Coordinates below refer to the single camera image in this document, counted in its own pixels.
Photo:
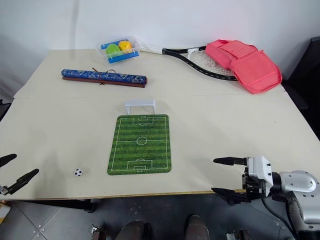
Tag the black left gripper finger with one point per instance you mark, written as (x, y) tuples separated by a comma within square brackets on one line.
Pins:
[(22, 180), (7, 159)]

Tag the small metal bracket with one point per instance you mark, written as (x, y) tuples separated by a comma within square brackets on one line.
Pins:
[(237, 235), (95, 232)]

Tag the white miniature goal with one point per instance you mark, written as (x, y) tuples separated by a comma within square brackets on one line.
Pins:
[(140, 102)]

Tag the black and white tennis racket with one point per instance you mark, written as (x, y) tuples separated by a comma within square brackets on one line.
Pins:
[(200, 68)]

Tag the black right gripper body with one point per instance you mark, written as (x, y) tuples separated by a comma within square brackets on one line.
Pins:
[(252, 186)]

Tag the blue patterned rolled scroll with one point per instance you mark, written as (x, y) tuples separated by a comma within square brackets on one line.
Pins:
[(105, 76)]

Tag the clear plastic container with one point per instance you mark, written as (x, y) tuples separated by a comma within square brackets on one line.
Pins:
[(135, 43)]

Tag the small black-and-white football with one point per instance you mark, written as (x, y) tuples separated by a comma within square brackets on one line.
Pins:
[(78, 172)]

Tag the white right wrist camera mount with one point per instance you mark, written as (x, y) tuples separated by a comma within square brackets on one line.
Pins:
[(260, 168)]

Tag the brown wooden scroll rod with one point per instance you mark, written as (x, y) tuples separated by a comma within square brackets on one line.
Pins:
[(120, 84)]

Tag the yellow plastic ball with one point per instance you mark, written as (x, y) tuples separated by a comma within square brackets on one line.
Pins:
[(125, 46)]

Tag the green plastic disc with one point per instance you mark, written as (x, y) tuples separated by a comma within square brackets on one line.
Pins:
[(112, 49)]

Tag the pink fabric bag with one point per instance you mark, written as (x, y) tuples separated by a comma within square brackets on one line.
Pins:
[(247, 65)]

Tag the black table frame bar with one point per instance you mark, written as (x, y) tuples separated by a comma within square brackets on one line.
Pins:
[(65, 204)]

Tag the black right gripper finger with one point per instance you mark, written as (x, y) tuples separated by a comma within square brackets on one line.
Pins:
[(230, 161), (235, 197)]

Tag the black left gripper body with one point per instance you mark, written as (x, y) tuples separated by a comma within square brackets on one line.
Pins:
[(3, 190)]

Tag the green football pitch mat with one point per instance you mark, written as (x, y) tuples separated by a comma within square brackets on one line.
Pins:
[(140, 152)]

